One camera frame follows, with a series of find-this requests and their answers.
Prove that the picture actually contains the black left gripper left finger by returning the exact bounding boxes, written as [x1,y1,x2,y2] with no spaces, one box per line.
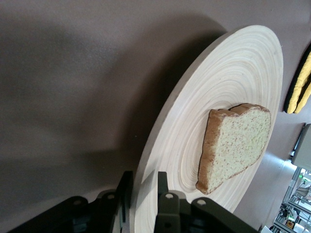
[11,171,134,233]

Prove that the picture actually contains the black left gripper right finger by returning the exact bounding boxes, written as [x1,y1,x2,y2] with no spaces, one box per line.
[155,171,262,233]

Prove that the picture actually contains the bread slice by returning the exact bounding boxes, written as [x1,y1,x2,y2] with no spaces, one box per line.
[195,103,272,195]

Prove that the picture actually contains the round wooden plate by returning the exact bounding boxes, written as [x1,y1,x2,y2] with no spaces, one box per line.
[128,24,284,233]

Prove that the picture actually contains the aluminium equipment rack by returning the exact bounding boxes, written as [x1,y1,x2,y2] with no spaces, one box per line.
[274,167,311,233]

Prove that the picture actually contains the large table cover mat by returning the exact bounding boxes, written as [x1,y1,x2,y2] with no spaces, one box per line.
[0,0,311,230]

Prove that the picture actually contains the grey equipment cabinet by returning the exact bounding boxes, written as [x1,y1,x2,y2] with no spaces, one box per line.
[290,123,311,168]

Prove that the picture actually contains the yellow quilted oven mitt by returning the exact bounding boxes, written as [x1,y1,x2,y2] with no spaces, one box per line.
[293,81,311,115]
[283,46,311,114]

